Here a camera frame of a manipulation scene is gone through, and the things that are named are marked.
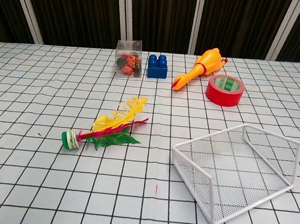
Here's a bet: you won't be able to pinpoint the blue toy building block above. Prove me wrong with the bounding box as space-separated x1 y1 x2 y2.
147 54 169 80

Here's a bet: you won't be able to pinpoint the white checkered tablecloth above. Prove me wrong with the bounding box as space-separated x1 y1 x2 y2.
0 38 300 224

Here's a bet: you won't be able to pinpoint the clear plastic box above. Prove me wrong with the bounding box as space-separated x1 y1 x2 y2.
113 38 145 80

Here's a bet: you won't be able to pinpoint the white wire mesh tray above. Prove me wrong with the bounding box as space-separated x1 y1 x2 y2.
166 118 300 224

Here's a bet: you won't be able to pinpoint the red tape roll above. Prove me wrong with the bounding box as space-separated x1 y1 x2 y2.
205 73 246 109

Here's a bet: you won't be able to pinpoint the orange toy parts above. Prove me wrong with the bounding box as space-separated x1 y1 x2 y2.
115 52 142 78

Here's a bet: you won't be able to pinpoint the white partition frame post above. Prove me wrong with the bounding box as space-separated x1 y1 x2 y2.
265 0 300 64
187 0 209 56
6 0 47 45
113 0 136 42

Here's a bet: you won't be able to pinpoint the yellow rubber chicken toy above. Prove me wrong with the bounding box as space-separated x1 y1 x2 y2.
170 44 229 95

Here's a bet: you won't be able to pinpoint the colourful feather shuttlecock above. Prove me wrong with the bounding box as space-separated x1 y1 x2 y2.
60 90 151 157

